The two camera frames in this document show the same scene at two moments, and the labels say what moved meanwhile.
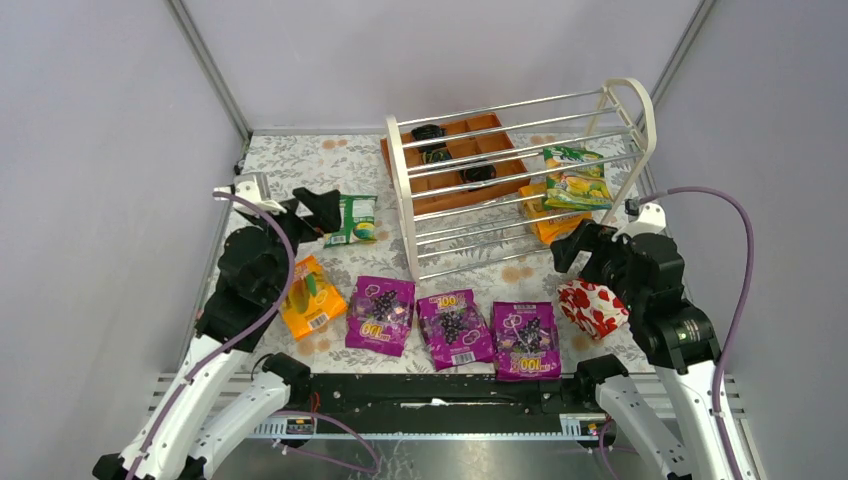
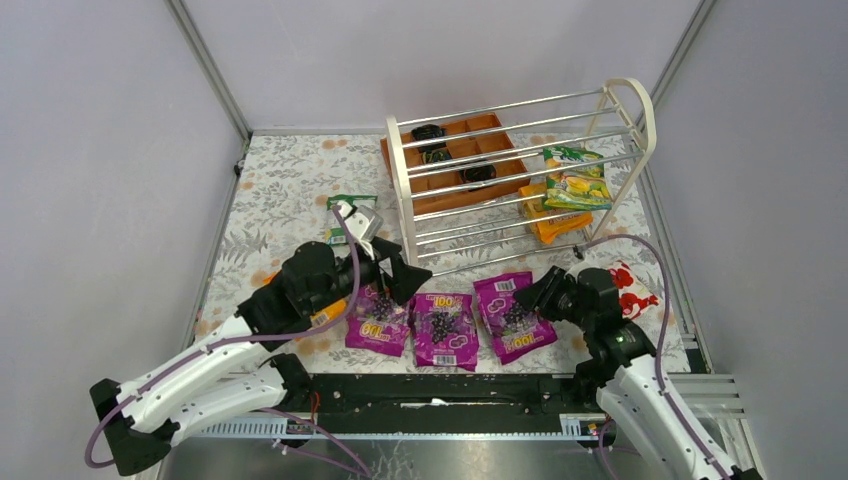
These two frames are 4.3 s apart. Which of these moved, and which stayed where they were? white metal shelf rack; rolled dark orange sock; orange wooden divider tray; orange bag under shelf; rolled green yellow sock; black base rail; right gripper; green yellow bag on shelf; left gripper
Moved: left gripper; right gripper
Stayed: green yellow bag on shelf; orange wooden divider tray; rolled dark orange sock; rolled green yellow sock; orange bag under shelf; white metal shelf rack; black base rail
